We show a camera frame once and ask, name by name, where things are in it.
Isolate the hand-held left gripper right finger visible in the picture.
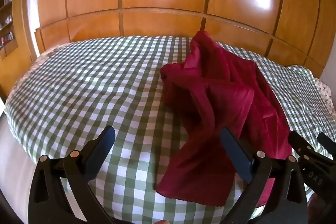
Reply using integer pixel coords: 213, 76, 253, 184
220, 126, 308, 224

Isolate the wooden bookshelf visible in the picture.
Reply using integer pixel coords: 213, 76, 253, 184
0, 0, 19, 62

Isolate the green checked blanket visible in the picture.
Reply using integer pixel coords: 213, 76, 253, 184
4, 35, 334, 216

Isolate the wooden door frame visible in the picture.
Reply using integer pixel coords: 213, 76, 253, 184
12, 0, 38, 63

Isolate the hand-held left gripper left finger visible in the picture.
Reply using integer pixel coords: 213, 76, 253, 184
28, 125, 116, 224

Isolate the dark red garment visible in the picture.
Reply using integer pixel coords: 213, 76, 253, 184
154, 30, 294, 207

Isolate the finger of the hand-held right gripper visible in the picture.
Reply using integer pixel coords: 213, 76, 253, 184
317, 132, 336, 159
288, 131, 311, 169

